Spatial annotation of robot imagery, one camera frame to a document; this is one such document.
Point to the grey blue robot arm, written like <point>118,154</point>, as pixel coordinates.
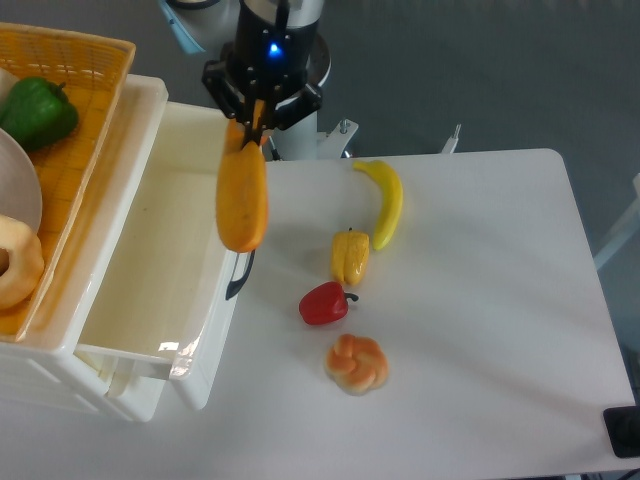
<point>191,20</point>

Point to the white object at right edge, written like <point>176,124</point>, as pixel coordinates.
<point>623,229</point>

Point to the white bracket with bolt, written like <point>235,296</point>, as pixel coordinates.
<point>332,144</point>

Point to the round knotted bread roll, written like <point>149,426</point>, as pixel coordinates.
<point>357,364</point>

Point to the green bell pepper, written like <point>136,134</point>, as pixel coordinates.
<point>37,113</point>

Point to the ring doughnut bread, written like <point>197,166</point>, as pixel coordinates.
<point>25,261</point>

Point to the long orange bread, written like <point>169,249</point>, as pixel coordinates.
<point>241,192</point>

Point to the black drawer handle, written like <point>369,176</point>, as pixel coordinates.
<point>241,271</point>

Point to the white drawer cabinet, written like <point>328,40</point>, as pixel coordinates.
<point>51,365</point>

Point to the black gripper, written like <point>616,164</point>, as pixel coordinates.
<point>262,80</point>

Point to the black device at table edge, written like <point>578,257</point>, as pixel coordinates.
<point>622,425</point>

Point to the yellow banana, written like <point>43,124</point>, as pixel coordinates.
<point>392,199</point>

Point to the yellow plastic basket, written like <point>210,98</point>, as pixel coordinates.
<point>93,69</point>

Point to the pale food in basket corner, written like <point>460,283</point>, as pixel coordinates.
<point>7,82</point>

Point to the upper white drawer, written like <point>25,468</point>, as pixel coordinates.
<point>161,306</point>

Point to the yellow bell pepper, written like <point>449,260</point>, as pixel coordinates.
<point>349,256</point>

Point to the beige plate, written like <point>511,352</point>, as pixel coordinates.
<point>21,196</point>

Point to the red bell pepper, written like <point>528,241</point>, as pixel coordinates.
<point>325,304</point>

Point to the white bracket right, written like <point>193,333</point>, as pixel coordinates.
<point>451,143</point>

